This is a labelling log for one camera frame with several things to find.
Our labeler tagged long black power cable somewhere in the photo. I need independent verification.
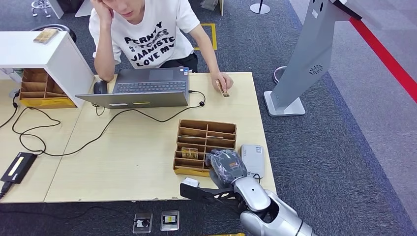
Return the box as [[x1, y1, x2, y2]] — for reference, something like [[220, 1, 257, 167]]
[[12, 90, 207, 158]]

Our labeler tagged person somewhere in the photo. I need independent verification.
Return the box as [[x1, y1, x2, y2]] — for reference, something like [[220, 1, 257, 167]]
[[88, 0, 235, 98]]

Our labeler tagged black cable with plug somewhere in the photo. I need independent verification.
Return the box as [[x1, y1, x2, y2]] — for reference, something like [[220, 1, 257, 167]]
[[0, 92, 20, 129]]

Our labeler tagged grey laptop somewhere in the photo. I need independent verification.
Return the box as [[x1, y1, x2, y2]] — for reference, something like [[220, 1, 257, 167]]
[[75, 67, 191, 110]]

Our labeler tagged black adapter yellow label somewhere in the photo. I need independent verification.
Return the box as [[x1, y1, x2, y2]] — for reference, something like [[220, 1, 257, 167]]
[[0, 152, 38, 185]]

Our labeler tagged white desk shelf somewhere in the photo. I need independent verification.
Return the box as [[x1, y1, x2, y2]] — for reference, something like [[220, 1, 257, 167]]
[[0, 31, 95, 108]]

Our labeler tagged white cabinet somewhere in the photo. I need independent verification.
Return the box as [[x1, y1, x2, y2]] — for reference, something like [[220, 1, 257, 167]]
[[49, 0, 97, 20]]

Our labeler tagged grey card reader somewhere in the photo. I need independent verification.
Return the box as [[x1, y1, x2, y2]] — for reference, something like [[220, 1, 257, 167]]
[[240, 144, 266, 179]]

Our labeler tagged grey kiosk stand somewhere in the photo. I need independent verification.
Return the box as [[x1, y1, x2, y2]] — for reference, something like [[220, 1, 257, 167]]
[[263, 0, 362, 117]]

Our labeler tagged gold card stack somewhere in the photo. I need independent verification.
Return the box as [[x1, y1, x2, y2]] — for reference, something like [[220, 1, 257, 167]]
[[33, 29, 60, 45]]

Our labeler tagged black adapter input cable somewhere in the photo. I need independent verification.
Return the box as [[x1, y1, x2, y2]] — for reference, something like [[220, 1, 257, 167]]
[[0, 181, 14, 200]]

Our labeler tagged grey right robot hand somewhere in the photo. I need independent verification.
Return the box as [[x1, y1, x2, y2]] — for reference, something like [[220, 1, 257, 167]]
[[205, 149, 248, 190]]

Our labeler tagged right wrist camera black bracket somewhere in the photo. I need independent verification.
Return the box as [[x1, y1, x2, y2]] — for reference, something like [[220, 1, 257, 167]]
[[179, 177, 238, 207]]

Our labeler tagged beige board stand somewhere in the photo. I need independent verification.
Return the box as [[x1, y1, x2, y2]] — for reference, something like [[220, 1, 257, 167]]
[[200, 0, 225, 17]]

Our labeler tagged cardboard card organizer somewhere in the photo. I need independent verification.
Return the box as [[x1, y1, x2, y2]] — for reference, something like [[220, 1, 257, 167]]
[[19, 68, 77, 109], [173, 119, 237, 178]]

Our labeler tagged black round stool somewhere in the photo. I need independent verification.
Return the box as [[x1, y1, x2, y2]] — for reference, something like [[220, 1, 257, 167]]
[[30, 24, 78, 44]]

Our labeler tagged metal ring base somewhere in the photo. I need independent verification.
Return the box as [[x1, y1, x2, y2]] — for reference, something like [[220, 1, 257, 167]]
[[273, 66, 287, 85]]

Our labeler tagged floor socket plate yellow label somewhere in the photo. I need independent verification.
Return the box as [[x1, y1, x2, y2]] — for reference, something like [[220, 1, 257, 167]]
[[160, 210, 180, 232]]

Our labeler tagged grey stanchion base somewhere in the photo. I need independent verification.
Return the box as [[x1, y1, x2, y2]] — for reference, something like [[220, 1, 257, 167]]
[[249, 0, 271, 15]]

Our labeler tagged person's right hand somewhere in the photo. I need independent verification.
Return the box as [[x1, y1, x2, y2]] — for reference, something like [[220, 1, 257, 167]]
[[89, 0, 114, 27]]

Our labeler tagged person's left hand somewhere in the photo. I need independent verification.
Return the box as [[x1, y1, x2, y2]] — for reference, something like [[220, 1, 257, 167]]
[[210, 71, 234, 93]]

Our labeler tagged gold ID card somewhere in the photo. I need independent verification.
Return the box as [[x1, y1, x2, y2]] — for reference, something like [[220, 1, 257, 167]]
[[215, 80, 230, 98]]

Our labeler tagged chrome chair base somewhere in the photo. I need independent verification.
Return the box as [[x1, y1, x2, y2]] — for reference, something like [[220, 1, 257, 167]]
[[31, 0, 53, 19]]

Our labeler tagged red barrier belt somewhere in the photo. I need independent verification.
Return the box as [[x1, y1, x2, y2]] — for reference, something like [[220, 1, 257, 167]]
[[348, 16, 417, 105]]

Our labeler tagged black computer mouse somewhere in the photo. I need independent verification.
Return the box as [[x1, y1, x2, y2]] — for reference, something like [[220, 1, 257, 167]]
[[93, 80, 109, 95]]

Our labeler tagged steel floor socket plate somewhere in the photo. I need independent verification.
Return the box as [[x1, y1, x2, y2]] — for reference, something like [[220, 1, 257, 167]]
[[132, 212, 153, 234]]

